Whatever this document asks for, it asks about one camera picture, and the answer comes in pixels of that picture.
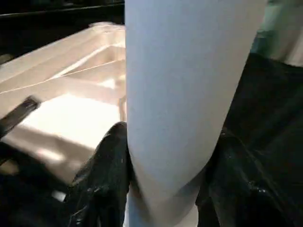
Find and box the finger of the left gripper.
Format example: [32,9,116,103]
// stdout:
[0,96,42,139]

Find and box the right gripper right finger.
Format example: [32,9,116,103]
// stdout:
[196,129,303,227]

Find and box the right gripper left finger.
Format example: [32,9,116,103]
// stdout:
[66,122,132,227]

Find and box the white plastic table top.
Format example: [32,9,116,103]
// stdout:
[0,22,127,186]

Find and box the white plastic table leg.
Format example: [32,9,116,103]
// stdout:
[124,0,268,227]

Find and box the black table mat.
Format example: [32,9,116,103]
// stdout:
[0,52,303,227]

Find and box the white glass door cabinet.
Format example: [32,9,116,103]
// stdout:
[250,0,303,68]

